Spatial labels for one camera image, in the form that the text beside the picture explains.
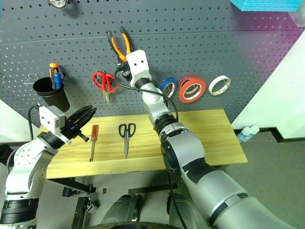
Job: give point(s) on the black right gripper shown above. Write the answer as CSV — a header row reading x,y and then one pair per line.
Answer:
x,y
124,70

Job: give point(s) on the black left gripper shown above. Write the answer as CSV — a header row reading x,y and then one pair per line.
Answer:
x,y
71,128

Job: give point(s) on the orange black needle-nose pliers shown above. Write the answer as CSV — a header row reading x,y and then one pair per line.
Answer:
x,y
116,47

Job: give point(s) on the wide red tape roll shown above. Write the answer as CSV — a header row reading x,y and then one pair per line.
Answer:
x,y
182,91

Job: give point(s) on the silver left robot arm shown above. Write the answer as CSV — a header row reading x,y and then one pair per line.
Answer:
x,y
23,155

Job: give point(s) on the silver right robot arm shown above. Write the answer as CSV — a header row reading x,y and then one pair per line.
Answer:
x,y
202,167

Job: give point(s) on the black plastic cup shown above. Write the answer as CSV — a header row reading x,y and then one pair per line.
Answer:
x,y
57,100

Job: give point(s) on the blue tape roll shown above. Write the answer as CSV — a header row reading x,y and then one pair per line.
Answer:
x,y
169,79

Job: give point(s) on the black metal table leg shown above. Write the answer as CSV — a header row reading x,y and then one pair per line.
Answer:
x,y
78,187

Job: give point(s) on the grey metal pegboard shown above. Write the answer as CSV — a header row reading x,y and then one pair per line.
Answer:
x,y
190,35

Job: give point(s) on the round silver metal disc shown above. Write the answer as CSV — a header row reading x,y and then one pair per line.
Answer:
x,y
57,3

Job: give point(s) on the person in black clothing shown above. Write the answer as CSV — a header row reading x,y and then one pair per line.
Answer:
x,y
4,155

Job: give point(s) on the white tape roll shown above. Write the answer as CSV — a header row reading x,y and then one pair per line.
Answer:
x,y
215,82

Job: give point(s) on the black floor tape strip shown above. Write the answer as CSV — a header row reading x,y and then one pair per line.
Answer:
x,y
152,188

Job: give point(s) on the dark grey rounded shape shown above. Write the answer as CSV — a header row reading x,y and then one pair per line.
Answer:
x,y
121,212
183,212

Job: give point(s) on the clear plastic water bottle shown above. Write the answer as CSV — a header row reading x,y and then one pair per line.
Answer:
x,y
244,136
254,130

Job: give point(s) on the blue plastic basket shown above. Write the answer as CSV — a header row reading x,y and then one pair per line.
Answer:
x,y
262,4

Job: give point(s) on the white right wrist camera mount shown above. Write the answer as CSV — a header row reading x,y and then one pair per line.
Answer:
x,y
138,64

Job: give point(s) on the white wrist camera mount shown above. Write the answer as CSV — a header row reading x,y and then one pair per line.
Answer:
x,y
48,117
138,64

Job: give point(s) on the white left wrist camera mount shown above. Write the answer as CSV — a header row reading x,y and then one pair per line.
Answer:
x,y
48,117

